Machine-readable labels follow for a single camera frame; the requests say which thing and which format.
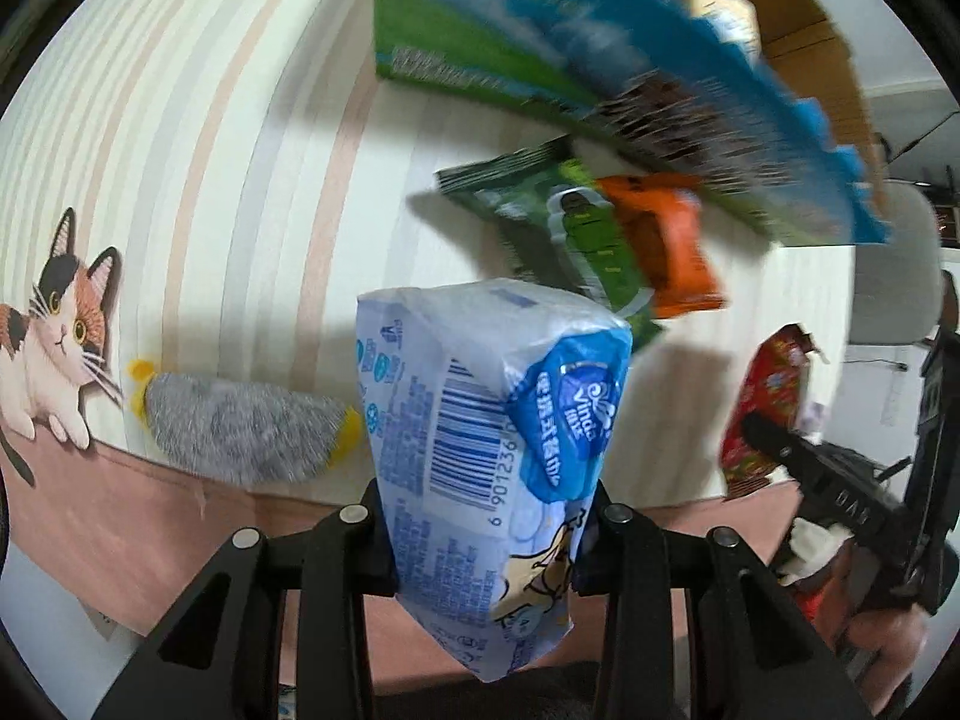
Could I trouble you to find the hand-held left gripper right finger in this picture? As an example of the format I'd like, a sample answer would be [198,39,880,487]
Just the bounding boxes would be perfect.
[570,481,877,720]

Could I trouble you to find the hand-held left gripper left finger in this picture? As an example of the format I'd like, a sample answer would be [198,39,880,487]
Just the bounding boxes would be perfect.
[90,478,400,720]

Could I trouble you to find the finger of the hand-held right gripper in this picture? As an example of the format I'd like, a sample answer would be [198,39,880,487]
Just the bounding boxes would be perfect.
[741,414,912,560]

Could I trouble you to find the red snack packet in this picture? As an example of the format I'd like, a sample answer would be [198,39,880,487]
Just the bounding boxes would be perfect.
[718,323,827,500]

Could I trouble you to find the blue white tissue pack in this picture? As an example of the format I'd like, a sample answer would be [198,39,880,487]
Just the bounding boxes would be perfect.
[354,277,635,683]

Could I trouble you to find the white soft cloth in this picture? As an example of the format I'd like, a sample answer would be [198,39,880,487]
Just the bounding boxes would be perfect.
[776,516,852,587]

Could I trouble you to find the person's right hand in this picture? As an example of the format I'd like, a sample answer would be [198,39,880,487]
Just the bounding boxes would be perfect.
[832,592,931,698]

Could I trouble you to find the grey yellow sponge cloth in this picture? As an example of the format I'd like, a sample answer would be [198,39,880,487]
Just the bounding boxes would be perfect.
[125,358,368,486]

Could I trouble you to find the grey chair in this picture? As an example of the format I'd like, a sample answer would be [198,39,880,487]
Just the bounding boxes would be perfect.
[846,180,947,350]

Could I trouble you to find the orange snack packet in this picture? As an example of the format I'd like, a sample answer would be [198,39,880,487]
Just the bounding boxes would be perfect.
[596,172,729,320]

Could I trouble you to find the green snack packet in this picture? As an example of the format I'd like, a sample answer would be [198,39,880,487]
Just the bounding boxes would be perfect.
[436,136,665,352]

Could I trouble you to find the striped cat printed tablecloth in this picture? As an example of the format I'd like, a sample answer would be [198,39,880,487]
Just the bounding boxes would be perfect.
[0,0,860,691]

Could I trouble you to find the brown cardboard box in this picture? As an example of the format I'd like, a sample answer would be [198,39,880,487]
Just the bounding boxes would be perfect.
[637,0,890,192]

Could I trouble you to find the pale yellow snack packet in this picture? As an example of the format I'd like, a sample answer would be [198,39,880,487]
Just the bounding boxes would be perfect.
[673,0,762,65]

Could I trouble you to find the blue green printed carton box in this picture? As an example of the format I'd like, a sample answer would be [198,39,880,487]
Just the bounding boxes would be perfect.
[373,0,895,247]

